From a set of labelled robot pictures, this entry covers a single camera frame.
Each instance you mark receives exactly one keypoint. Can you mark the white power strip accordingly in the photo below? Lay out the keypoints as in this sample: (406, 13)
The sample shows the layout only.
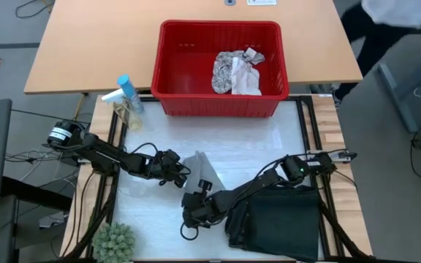
(261, 2)

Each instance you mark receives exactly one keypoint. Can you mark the light wooden desk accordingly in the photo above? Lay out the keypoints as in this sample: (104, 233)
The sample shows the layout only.
(86, 44)

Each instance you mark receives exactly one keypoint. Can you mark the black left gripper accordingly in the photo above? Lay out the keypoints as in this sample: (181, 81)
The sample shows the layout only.
(168, 168)

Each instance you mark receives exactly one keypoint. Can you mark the black side stand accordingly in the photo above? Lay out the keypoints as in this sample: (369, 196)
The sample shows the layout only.
(31, 193)

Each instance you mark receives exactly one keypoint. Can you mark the white leaf-print garment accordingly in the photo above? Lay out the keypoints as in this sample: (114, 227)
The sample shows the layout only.
(221, 73)

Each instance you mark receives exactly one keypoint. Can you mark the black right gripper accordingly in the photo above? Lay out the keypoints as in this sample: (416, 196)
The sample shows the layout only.
(203, 208)

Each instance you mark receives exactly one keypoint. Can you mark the blue capped bottle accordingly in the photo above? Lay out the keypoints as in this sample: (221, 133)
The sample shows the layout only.
(130, 93)

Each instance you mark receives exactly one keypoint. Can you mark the grey metal desk leg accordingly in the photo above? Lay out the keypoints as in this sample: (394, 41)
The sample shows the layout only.
(397, 95)

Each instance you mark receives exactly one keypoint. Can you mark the plain white garment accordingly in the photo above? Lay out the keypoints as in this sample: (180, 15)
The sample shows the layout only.
(247, 80)

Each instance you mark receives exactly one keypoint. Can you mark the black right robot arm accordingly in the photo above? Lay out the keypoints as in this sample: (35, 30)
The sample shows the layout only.
(258, 182)

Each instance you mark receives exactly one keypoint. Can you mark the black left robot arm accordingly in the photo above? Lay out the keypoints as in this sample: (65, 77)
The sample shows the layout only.
(104, 157)

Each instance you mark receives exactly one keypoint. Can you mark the green artificial plant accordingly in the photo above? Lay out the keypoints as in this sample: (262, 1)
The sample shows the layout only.
(113, 243)

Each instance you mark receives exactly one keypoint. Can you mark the small grey cloth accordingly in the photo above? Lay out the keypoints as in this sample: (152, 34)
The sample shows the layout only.
(201, 170)

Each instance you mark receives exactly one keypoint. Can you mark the black aluminium table frame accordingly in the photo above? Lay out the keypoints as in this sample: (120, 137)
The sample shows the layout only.
(330, 252)

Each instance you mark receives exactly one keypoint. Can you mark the red plastic laundry bin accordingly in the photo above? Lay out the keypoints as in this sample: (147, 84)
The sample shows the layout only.
(181, 40)

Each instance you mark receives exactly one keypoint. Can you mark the dark blue denim jeans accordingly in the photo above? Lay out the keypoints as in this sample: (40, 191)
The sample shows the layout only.
(280, 223)

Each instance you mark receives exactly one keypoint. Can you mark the white table mat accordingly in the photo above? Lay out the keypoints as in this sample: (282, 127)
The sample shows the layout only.
(232, 146)

